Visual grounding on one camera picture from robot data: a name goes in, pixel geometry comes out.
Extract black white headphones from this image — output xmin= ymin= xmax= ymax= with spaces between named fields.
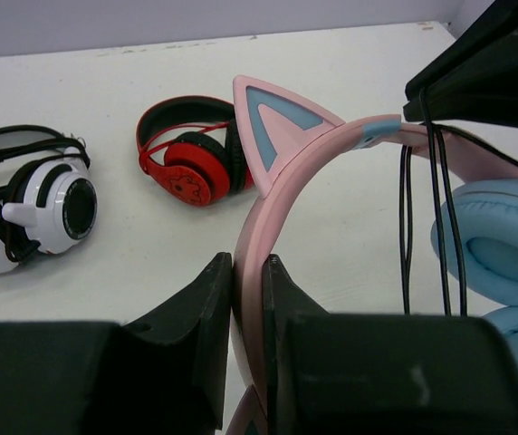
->
xmin=0 ymin=124 xmax=98 ymax=274

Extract black headphone audio cable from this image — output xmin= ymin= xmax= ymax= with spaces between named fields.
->
xmin=397 ymin=85 xmax=518 ymax=317

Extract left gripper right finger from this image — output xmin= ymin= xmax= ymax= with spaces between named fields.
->
xmin=262 ymin=254 xmax=328 ymax=434

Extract red black headphones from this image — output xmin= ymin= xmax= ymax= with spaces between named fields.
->
xmin=136 ymin=95 xmax=254 ymax=207

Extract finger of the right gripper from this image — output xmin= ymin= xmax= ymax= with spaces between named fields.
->
xmin=404 ymin=59 xmax=518 ymax=128
xmin=405 ymin=1 xmax=518 ymax=100

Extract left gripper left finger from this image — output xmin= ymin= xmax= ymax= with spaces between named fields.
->
xmin=124 ymin=252 xmax=233 ymax=430

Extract pink blue cat-ear headphones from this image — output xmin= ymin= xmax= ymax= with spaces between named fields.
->
xmin=228 ymin=76 xmax=518 ymax=434

